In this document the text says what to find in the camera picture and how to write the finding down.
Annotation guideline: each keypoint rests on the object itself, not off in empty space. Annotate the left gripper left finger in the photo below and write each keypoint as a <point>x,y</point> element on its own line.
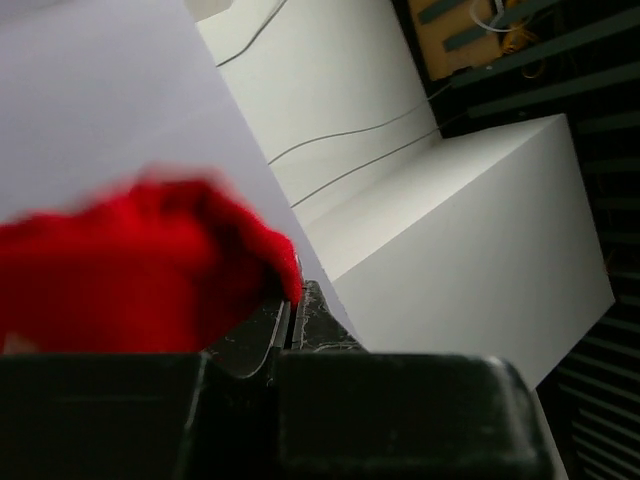
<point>205,415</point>

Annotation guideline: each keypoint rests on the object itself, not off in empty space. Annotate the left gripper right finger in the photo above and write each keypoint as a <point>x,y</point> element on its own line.
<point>345,413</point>

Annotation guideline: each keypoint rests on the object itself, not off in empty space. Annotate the red pink patterned pillowcase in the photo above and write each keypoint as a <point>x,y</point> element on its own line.
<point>160,265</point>

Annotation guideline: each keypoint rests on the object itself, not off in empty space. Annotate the brown wooden ceiling panel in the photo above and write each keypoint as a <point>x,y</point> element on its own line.
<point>455,35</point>

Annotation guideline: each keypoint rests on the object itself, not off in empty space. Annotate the white box outside enclosure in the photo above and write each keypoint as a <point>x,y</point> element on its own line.
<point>484,245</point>

